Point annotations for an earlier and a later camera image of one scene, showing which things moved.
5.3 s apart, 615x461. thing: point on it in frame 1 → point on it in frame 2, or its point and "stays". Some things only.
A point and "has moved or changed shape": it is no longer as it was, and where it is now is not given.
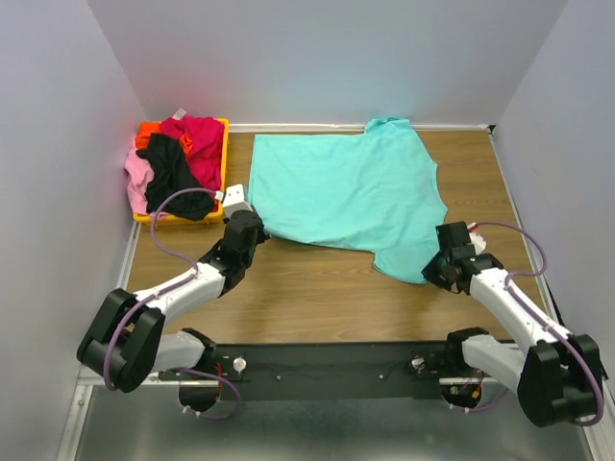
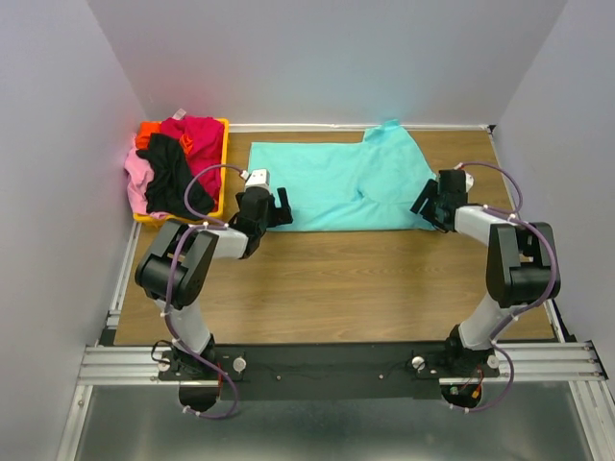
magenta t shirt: [207, 133] stays
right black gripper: [430, 274] → [429, 191]
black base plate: [326, 371] stays
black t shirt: [171, 173] stays
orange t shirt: [147, 128] stays
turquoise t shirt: [379, 190] has moved or changed shape
